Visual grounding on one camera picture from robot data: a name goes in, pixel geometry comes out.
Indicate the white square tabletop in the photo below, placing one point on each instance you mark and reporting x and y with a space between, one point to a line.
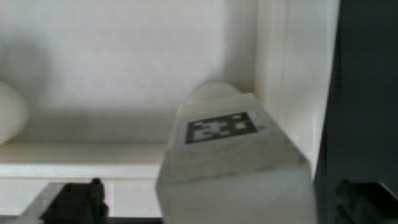
108 57

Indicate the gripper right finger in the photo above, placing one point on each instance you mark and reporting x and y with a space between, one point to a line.
367 203

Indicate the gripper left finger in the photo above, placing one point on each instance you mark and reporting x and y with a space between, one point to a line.
69 204

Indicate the white U-shaped fence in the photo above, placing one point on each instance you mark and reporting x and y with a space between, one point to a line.
129 180

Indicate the white table leg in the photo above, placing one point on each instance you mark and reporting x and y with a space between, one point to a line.
236 175

